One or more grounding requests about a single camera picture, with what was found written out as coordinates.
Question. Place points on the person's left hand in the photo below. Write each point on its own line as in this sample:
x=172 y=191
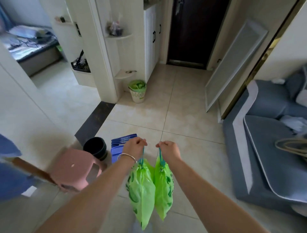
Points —
x=133 y=148

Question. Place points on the person's right hand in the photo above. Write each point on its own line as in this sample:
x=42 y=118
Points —
x=169 y=151

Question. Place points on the person's left fingers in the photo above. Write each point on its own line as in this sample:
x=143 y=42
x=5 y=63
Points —
x=141 y=142

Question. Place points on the person's right fingers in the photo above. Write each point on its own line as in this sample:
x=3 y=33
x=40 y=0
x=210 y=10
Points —
x=162 y=144

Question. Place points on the person's left forearm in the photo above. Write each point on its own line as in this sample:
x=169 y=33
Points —
x=91 y=199

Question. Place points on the person's right forearm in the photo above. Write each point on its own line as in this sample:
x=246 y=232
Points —
x=211 y=199

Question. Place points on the blue plastic stool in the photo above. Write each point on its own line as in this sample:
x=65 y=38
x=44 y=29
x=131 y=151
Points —
x=120 y=147

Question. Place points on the black round bin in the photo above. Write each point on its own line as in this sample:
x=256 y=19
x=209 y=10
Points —
x=96 y=147

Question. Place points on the white wastebasket with green liner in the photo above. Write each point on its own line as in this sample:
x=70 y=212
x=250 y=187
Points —
x=137 y=91

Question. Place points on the pink plastic stool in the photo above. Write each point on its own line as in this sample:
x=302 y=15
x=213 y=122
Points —
x=74 y=171

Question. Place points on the white corner shelf unit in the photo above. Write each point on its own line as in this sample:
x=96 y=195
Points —
x=122 y=55

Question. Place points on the black items in white bin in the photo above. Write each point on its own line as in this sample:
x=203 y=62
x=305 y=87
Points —
x=81 y=63

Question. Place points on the blue grey sofa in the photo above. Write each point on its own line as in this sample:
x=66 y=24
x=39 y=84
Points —
x=268 y=144

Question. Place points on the white framed panel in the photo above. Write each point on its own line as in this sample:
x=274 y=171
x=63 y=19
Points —
x=233 y=64

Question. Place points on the dark wooden door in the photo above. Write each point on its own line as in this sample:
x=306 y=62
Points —
x=194 y=32

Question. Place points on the bagged items on shelf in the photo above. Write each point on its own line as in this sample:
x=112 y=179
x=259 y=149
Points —
x=115 y=28

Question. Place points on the blue cloth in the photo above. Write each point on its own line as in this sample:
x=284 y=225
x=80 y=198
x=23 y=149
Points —
x=9 y=168

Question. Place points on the bed with patterned bedding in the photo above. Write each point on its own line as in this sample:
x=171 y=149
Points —
x=31 y=48

